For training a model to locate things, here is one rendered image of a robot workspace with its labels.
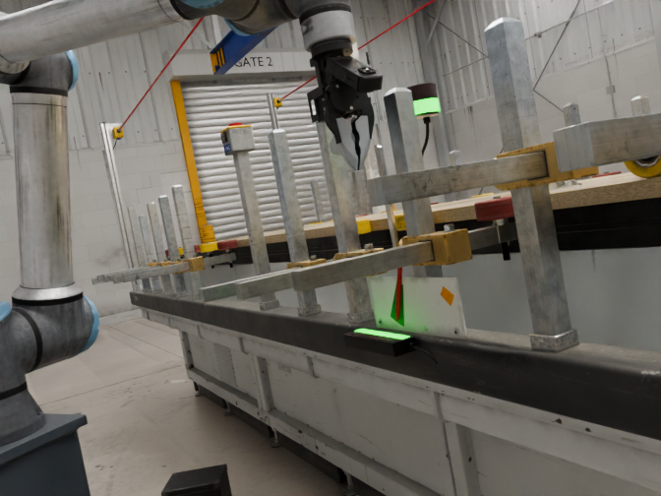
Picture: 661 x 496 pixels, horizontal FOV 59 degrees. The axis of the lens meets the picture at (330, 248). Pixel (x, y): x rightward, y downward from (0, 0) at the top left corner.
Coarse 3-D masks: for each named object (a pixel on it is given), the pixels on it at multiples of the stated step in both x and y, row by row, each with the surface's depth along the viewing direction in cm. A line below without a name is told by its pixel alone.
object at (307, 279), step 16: (496, 224) 103; (512, 224) 104; (480, 240) 100; (496, 240) 102; (368, 256) 89; (384, 256) 91; (400, 256) 92; (416, 256) 94; (432, 256) 95; (304, 272) 84; (320, 272) 85; (336, 272) 87; (352, 272) 88; (368, 272) 89; (304, 288) 84
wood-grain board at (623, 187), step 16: (608, 176) 154; (624, 176) 123; (560, 192) 97; (576, 192) 94; (592, 192) 92; (608, 192) 90; (624, 192) 87; (640, 192) 85; (656, 192) 83; (432, 208) 163; (448, 208) 128; (464, 208) 118; (560, 208) 98; (320, 224) 248; (384, 224) 144; (240, 240) 234; (272, 240) 205
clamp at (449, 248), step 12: (408, 240) 100; (420, 240) 98; (432, 240) 95; (444, 240) 92; (456, 240) 93; (468, 240) 94; (444, 252) 93; (456, 252) 93; (468, 252) 94; (420, 264) 99; (432, 264) 96; (444, 264) 93
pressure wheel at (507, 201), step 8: (488, 200) 107; (496, 200) 101; (504, 200) 100; (480, 208) 103; (488, 208) 101; (496, 208) 101; (504, 208) 100; (512, 208) 101; (480, 216) 103; (488, 216) 102; (496, 216) 101; (504, 216) 101; (512, 216) 101; (504, 248) 104; (504, 256) 105
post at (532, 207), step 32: (512, 32) 76; (512, 64) 76; (512, 96) 76; (512, 128) 77; (512, 192) 79; (544, 192) 78; (544, 224) 78; (544, 256) 77; (544, 288) 78; (544, 320) 79
